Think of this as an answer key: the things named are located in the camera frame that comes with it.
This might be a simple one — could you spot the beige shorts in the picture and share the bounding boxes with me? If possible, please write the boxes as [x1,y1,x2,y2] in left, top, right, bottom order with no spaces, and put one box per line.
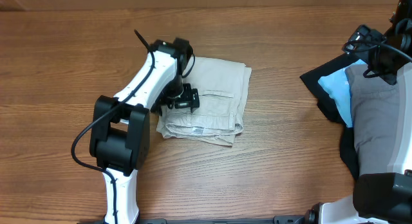
[156,57,252,146]

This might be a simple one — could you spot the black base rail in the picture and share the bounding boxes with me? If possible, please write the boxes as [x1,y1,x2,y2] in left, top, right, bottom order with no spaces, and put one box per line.
[77,214,310,224]

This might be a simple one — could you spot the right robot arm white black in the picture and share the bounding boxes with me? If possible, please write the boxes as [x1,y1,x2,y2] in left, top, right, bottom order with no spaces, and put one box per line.
[301,0,411,224]

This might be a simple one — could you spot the black garment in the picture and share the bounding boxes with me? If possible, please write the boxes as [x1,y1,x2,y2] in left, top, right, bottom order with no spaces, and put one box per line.
[300,54,364,180]

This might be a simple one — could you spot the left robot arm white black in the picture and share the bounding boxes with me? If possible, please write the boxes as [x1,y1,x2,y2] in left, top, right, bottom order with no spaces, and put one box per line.
[89,38,200,223]

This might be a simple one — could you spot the grey garment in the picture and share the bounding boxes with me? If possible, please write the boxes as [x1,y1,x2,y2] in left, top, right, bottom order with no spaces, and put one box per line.
[345,65,400,175]

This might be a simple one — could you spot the light blue garment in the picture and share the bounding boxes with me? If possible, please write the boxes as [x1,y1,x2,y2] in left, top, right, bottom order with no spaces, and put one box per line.
[318,60,366,128]

